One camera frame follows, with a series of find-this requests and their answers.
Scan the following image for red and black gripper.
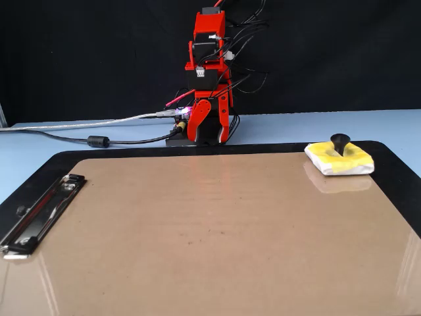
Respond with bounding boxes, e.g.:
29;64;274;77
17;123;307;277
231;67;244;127
186;84;235;145

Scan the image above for yellow sponge with black knob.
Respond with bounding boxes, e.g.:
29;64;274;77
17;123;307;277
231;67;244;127
304;133;376;177

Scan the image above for black robot base with electronics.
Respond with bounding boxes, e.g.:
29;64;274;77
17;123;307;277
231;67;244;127
165;105;232;147

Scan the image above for brown clipboard board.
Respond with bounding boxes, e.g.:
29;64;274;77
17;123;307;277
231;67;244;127
0;150;421;316

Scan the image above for black rectangular desk mat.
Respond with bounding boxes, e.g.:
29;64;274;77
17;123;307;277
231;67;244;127
0;140;421;238

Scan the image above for silver metal clipboard clip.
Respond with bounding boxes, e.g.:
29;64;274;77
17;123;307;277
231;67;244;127
0;173;87;261

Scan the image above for red wire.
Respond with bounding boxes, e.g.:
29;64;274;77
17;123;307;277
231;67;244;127
164;88;196;109

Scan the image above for black servo wires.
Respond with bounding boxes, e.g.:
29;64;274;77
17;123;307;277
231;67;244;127
215;0;270;140

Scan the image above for black power cable with ferrite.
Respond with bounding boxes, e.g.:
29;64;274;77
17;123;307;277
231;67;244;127
19;126;182;149

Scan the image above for silver braided USB cable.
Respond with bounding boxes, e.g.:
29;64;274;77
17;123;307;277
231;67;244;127
0;110;177;133

